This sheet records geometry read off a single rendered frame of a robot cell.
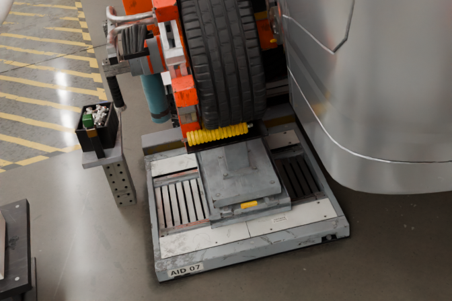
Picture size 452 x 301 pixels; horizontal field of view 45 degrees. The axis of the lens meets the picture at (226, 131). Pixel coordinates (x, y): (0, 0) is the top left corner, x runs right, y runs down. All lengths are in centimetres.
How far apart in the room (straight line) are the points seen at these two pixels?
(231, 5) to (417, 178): 82
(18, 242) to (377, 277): 143
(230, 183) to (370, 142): 113
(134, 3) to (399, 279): 161
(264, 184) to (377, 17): 133
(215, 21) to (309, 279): 110
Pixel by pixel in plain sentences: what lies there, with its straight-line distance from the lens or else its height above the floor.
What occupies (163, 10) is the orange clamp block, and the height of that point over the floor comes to 111.
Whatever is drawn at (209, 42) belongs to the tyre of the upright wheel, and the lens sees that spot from 179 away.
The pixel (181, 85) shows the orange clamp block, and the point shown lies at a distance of 181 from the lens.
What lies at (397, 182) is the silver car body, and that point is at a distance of 144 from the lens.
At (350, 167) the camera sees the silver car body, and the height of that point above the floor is 85.
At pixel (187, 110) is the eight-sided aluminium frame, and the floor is 74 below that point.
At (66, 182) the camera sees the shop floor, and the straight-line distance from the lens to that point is 304.
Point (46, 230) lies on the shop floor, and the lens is 280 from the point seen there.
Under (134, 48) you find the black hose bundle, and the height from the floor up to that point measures 99.
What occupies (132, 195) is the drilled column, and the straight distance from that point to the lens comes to 271.
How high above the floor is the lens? 179
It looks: 36 degrees down
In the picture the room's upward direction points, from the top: 10 degrees counter-clockwise
